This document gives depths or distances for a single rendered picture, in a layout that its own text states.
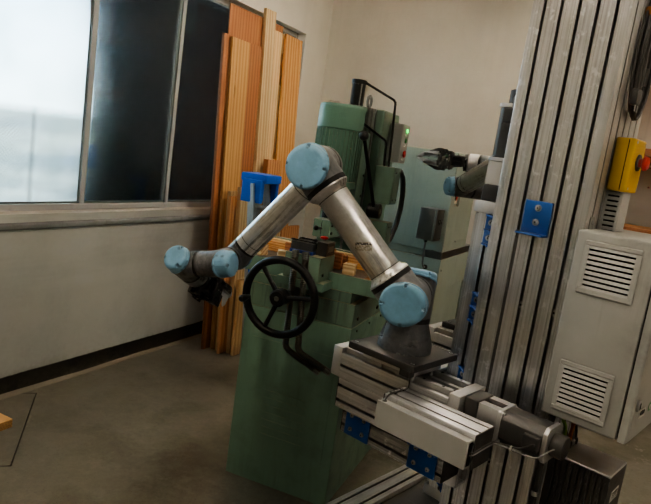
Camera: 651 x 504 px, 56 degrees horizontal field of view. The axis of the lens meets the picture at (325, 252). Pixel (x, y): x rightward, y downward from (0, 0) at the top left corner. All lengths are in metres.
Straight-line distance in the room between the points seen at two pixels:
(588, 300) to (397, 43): 3.53
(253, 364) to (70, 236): 1.25
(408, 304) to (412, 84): 3.37
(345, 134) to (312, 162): 0.76
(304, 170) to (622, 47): 0.80
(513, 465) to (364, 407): 0.43
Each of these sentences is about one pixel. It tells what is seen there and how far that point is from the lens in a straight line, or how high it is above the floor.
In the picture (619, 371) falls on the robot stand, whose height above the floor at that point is 0.93.
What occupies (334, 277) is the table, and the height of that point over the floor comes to 0.88.
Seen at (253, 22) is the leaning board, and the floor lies 2.05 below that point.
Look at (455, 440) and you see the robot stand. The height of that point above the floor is 0.72.
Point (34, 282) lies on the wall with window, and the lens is 3.17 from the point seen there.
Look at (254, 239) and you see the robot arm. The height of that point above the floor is 1.05.
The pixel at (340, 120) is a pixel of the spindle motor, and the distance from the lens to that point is 2.29.
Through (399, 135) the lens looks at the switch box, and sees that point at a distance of 2.58.
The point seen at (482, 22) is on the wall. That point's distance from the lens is 4.70.
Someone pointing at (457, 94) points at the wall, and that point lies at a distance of 4.64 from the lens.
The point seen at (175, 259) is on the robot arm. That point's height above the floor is 0.98.
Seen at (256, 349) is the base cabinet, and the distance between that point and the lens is 2.41.
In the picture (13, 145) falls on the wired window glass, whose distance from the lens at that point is 3.08.
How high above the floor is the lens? 1.33
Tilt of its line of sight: 9 degrees down
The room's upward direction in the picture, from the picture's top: 8 degrees clockwise
